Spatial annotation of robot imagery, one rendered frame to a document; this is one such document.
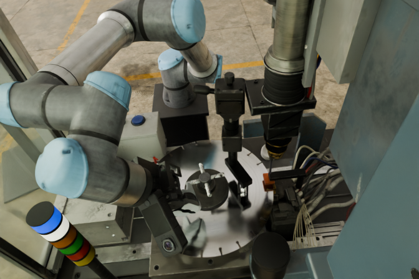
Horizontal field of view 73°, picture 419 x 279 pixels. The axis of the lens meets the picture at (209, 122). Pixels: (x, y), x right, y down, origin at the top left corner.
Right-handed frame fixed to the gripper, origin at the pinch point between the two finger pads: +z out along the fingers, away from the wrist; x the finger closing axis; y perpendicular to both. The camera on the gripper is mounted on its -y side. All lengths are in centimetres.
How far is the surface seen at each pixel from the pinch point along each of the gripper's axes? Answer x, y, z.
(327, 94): -51, 100, 166
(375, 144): -35.7, -9.5, -21.4
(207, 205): -1.0, 1.5, 3.9
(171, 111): 17, 56, 31
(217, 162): -4.7, 13.0, 9.6
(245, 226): -7.3, -5.6, 7.0
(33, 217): 14.2, 1.0, -28.0
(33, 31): 208, 332, 73
